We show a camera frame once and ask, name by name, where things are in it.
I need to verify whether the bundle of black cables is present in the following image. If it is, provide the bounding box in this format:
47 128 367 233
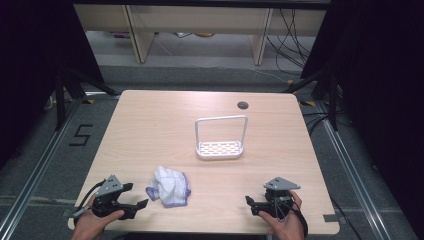
265 8 318 76

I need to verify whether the aluminium floor rail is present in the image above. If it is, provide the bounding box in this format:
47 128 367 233
0 98 85 240
313 99 392 240

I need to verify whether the beige wooden desk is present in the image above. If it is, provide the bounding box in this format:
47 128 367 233
73 3 328 66

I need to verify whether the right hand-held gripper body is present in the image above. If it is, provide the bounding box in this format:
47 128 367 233
253 176 302 218

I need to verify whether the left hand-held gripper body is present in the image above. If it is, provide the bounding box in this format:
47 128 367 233
90 174 138 221

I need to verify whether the person's right hand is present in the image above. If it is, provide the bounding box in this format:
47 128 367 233
257 189 305 240

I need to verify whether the dark curtain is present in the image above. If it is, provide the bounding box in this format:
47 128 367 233
299 0 424 233
0 0 105 169

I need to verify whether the black metal stand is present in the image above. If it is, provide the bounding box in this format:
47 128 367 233
53 65 119 132
283 65 340 132

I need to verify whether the white rack with bar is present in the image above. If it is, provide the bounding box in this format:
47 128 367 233
194 114 249 160

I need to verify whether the hand-held gripper cable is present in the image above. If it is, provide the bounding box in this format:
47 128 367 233
63 179 107 219
273 196 310 240

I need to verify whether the right hand-held gripper cable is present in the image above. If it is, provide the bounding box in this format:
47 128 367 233
273 196 310 240

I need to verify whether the person's left hand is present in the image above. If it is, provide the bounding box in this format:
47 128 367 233
70 203 126 240

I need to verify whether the left hand-held gripper cable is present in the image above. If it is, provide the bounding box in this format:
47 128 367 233
63 179 107 219

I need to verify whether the white cloth with purple edge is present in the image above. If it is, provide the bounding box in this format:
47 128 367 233
145 165 192 208

